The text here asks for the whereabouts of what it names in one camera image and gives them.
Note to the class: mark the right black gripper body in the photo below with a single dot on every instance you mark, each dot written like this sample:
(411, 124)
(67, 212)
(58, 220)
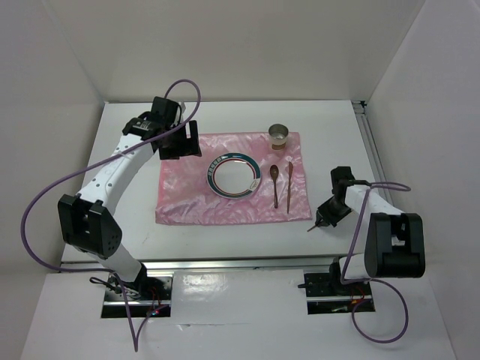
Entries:
(332, 211)

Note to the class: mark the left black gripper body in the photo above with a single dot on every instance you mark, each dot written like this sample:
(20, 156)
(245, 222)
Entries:
(178, 145)

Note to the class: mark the wooden knife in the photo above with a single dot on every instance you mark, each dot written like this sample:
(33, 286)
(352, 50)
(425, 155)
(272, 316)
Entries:
(290, 175)

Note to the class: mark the dark wooden spoon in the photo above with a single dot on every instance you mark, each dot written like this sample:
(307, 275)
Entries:
(274, 173)

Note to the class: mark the pink satin rose cloth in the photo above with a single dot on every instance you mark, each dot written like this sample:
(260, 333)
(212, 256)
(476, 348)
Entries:
(185, 198)

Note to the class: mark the white plate with coloured rim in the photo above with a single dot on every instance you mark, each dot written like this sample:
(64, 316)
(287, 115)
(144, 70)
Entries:
(233, 175)

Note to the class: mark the small metal cup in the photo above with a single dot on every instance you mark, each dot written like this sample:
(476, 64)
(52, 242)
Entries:
(278, 135)

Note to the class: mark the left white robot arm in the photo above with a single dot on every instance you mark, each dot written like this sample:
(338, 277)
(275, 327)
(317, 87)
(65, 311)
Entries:
(87, 218)

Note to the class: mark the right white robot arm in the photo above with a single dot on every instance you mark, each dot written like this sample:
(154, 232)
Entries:
(387, 242)

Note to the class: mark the front aluminium rail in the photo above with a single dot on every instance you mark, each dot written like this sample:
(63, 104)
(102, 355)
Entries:
(271, 262)

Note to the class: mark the aluminium rail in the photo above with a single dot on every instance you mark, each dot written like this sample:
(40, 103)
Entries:
(375, 150)
(271, 262)

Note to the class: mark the right side aluminium rail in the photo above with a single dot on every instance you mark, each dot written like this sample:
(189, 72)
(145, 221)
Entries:
(375, 150)

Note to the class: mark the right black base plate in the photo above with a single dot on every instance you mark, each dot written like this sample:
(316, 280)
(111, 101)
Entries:
(326, 295)

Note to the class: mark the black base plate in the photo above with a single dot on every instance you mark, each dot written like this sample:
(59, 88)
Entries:
(326, 295)
(156, 302)

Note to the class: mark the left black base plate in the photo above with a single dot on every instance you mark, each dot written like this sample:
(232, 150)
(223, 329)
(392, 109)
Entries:
(156, 302)

